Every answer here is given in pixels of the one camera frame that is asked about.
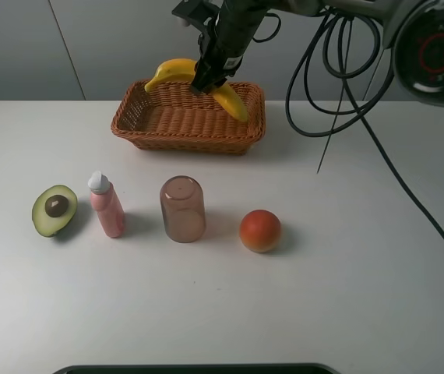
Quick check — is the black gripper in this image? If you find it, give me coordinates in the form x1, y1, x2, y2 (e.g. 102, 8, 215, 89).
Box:
190, 1, 270, 94

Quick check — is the yellow plastic banana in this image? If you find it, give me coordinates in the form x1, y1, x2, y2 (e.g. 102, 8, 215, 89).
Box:
144, 58, 248, 122

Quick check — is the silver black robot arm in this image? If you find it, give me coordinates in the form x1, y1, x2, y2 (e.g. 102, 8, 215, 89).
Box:
172, 1, 444, 107

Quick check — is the brown wicker basket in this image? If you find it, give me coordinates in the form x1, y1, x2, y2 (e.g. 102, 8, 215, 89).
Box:
111, 80, 266, 155

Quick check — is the translucent brown plastic cup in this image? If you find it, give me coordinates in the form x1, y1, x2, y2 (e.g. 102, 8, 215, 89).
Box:
160, 175, 206, 243

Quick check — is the pink bottle with white cap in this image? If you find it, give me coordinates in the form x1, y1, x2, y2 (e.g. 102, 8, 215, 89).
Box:
87, 171, 125, 238

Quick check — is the red orange tomato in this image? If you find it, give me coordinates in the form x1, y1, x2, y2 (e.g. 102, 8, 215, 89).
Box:
239, 210, 281, 253

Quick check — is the halved avocado with pit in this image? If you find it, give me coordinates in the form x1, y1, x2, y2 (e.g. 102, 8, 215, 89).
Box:
31, 185, 78, 238

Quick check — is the black tray edge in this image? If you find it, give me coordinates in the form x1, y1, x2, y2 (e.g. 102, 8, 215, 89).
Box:
56, 363, 337, 374

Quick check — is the black cable bundle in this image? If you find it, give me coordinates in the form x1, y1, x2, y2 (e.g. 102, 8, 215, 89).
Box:
252, 5, 444, 276

